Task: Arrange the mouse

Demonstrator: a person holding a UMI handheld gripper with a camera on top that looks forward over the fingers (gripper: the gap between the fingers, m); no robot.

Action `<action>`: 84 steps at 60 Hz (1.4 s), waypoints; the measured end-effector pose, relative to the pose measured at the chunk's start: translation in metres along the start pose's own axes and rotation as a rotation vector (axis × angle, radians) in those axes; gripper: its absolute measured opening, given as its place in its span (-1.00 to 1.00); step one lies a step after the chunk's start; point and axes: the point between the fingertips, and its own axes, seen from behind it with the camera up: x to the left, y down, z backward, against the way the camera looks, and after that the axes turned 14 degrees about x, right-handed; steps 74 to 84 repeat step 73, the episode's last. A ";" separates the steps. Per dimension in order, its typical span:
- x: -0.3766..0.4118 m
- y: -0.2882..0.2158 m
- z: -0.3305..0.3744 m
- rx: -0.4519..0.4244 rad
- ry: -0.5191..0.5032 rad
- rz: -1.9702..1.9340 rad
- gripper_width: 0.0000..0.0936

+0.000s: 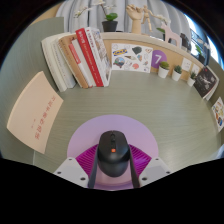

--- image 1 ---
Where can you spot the black book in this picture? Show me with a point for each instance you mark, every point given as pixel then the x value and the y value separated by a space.
pixel 205 81

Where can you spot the thick white book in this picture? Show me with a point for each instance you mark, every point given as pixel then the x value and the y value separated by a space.
pixel 56 65

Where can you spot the green desk partition panel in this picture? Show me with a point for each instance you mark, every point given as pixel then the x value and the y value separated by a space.
pixel 220 83
pixel 20 66

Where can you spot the pink horse figure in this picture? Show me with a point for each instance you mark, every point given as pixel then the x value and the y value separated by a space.
pixel 171 33

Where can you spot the white orchid in black pot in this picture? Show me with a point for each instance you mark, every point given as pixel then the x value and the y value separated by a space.
pixel 199 51
pixel 110 26
pixel 161 30

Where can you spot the small plant in white pot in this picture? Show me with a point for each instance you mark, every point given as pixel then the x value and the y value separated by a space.
pixel 163 72
pixel 191 81
pixel 176 75

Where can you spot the white sheet with small stickers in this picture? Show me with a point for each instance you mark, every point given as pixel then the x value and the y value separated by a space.
pixel 131 57

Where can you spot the white wall socket plate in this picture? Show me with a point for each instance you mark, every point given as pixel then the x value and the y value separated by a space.
pixel 187 64
pixel 196 68

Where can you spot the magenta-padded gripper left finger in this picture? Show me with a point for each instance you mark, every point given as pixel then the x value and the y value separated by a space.
pixel 71 171

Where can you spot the grey curtain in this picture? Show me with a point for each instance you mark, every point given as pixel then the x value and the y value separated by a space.
pixel 83 11

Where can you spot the wooden hand model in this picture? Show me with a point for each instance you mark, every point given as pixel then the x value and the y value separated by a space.
pixel 135 16

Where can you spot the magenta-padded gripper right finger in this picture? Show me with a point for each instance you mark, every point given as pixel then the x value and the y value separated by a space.
pixel 154 170

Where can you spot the beige booklet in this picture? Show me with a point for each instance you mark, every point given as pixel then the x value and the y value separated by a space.
pixel 35 111

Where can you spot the black computer mouse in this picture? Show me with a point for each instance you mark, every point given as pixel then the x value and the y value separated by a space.
pixel 113 151

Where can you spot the tan book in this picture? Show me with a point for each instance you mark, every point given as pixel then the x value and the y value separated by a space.
pixel 73 61

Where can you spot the white sheet with large stickers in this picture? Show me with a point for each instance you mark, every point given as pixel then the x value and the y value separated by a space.
pixel 219 115

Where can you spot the black horse figure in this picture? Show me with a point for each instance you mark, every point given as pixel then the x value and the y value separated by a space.
pixel 185 40

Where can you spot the purple mouse pad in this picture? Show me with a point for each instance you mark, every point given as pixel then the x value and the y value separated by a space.
pixel 100 126

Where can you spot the red book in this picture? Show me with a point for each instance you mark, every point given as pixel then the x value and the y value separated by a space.
pixel 89 56

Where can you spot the wooden mannequin figure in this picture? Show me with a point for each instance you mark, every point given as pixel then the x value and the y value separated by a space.
pixel 148 18

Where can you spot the window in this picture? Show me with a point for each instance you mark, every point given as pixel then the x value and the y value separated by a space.
pixel 203 40

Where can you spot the round purple sign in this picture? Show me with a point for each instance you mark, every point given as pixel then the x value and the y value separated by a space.
pixel 159 57

